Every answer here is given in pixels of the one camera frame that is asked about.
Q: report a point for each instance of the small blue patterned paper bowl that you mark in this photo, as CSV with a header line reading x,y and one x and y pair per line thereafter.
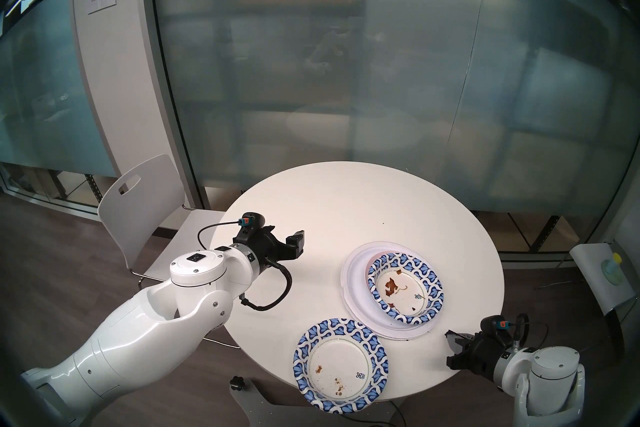
x,y
430,281

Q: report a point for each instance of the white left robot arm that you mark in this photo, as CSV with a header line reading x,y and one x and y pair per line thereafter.
x,y
150,326

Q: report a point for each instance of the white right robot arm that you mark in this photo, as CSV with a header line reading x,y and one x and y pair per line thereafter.
x,y
545,381

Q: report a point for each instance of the pink plate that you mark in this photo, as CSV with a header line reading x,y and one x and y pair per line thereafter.
x,y
371,265

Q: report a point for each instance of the white paper plate with leftovers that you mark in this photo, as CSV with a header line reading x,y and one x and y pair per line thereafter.
x,y
350,311

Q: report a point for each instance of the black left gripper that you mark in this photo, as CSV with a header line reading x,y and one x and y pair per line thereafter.
x,y
262,248

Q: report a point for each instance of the few brown food scraps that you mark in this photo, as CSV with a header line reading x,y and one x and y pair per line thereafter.
x,y
392,287

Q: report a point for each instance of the plain white paper plate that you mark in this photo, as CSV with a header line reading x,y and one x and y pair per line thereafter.
x,y
355,276

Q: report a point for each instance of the white chair with black legs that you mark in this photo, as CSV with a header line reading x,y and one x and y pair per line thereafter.
x,y
602,281

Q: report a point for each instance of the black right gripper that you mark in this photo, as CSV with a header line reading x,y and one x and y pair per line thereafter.
x,y
487,348

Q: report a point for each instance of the large blue patterned paper plate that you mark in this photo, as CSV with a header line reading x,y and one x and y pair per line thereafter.
x,y
340,366

